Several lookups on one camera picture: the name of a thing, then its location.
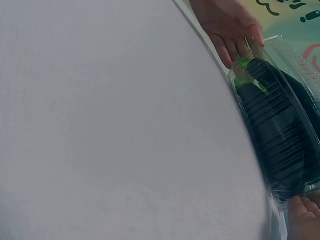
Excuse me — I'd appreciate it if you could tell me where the person's left hand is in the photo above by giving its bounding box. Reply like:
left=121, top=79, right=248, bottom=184
left=189, top=0, right=265, bottom=69

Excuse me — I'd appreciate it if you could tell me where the person's right hand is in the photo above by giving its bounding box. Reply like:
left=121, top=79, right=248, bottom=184
left=287, top=194, right=320, bottom=240

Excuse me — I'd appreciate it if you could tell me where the black food tray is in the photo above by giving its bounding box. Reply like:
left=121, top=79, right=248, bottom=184
left=226, top=34, right=320, bottom=202

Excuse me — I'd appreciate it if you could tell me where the green plastic garnish leaf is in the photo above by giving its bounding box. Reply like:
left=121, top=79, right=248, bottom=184
left=234, top=56, right=272, bottom=99

